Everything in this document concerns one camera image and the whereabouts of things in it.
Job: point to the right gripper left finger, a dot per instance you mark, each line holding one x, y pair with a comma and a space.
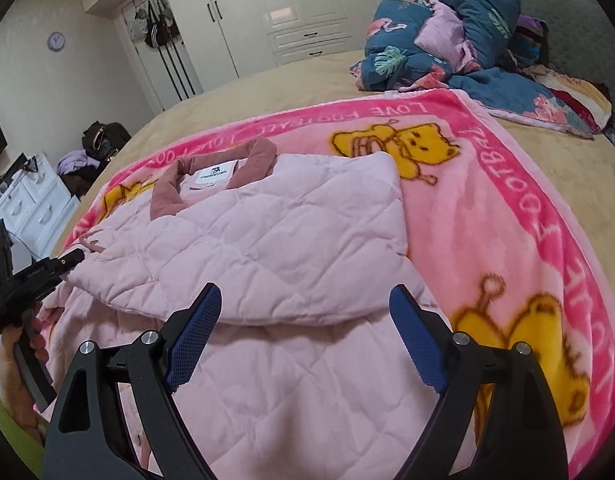
88, 436

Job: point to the white glossy wardrobe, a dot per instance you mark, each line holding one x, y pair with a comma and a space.
223, 40

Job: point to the round wall clock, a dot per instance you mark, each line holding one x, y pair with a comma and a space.
56, 42

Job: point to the pink quilted jacket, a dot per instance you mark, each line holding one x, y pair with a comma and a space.
305, 375

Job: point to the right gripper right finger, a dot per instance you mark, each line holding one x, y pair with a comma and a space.
495, 417

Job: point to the black handbag on floor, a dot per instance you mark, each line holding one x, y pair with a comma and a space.
102, 141

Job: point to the pink cartoon bear blanket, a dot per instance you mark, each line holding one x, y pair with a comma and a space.
497, 246

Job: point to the grey padded headboard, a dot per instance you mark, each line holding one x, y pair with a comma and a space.
581, 40

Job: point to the purple clothes pile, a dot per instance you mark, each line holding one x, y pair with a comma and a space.
74, 161

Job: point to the hanging bags on door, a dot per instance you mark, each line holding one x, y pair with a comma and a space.
152, 23

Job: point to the person's left hand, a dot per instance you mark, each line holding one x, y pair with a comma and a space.
15, 396

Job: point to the white drawer cabinet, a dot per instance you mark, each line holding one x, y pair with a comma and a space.
37, 207

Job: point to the striped colourful blanket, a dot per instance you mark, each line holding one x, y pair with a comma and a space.
576, 106

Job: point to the blue flamingo duvet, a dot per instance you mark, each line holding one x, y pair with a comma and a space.
480, 47

